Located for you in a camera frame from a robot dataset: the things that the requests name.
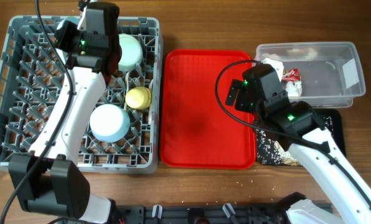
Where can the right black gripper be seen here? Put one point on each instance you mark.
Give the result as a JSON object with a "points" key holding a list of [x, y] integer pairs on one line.
{"points": [[241, 104]]}

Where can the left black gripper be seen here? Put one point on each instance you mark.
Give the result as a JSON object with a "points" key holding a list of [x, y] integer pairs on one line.
{"points": [[66, 35]]}

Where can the red snack wrapper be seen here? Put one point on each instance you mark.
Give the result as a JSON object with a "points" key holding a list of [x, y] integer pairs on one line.
{"points": [[291, 75]]}

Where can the white plastic spoon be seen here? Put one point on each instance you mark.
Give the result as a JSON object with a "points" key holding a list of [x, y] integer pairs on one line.
{"points": [[127, 82]]}

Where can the yellow plastic cup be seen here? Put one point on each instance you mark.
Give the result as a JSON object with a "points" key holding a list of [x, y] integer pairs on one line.
{"points": [[139, 98]]}

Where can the white tissue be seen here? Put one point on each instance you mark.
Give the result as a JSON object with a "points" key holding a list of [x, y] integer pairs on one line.
{"points": [[294, 89]]}

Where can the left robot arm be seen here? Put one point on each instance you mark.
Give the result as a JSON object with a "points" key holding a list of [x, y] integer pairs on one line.
{"points": [[47, 179]]}

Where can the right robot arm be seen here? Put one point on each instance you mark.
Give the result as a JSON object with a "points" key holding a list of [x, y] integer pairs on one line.
{"points": [[259, 101]]}

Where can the grey dishwasher rack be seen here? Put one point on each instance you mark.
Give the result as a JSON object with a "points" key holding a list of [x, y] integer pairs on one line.
{"points": [[31, 80]]}

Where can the black waste tray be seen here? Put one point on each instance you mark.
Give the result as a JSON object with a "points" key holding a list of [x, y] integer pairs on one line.
{"points": [[333, 122]]}

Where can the red plastic tray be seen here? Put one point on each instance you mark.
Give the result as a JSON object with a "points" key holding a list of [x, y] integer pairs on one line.
{"points": [[194, 130]]}

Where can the food scraps and rice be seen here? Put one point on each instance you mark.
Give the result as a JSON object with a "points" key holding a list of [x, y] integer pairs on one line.
{"points": [[271, 153]]}

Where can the clear plastic bin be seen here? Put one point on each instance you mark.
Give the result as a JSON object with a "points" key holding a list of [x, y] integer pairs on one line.
{"points": [[331, 72]]}

